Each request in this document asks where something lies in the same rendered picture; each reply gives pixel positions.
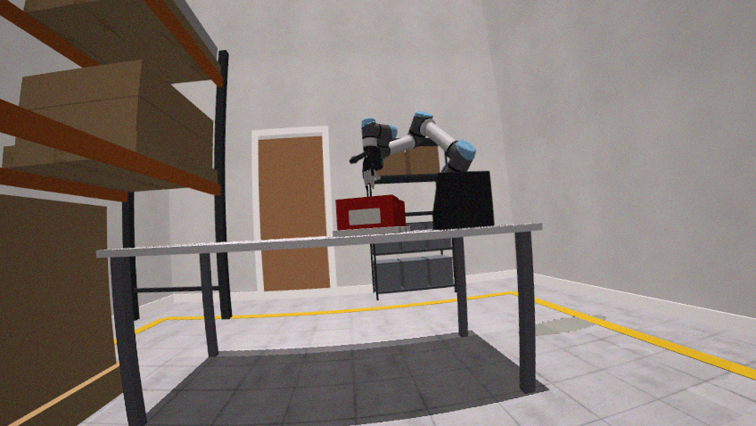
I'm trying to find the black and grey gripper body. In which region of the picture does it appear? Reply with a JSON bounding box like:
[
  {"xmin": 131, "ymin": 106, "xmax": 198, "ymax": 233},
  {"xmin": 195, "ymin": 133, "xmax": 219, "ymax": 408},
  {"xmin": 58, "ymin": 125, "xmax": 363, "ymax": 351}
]
[{"xmin": 363, "ymin": 145, "xmax": 383, "ymax": 171}]

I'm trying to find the red crate with dividers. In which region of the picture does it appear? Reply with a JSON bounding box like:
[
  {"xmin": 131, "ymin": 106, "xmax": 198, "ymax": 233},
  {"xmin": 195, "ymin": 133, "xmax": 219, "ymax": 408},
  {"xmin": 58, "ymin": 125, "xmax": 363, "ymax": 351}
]
[
  {"xmin": 399, "ymin": 201, "xmax": 406, "ymax": 226},
  {"xmin": 335, "ymin": 195, "xmax": 400, "ymax": 230}
]

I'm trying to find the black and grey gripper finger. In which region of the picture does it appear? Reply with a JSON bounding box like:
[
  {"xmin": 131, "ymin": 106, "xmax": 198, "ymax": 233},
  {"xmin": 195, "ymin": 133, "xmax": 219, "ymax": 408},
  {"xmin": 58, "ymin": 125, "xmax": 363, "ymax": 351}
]
[
  {"xmin": 368, "ymin": 161, "xmax": 381, "ymax": 189},
  {"xmin": 362, "ymin": 169, "xmax": 371, "ymax": 191}
]

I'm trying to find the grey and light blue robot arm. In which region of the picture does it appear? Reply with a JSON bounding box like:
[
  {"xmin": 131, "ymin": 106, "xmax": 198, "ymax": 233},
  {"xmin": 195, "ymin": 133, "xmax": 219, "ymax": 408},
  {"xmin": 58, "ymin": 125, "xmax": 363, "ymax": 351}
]
[{"xmin": 361, "ymin": 111, "xmax": 476, "ymax": 172}]

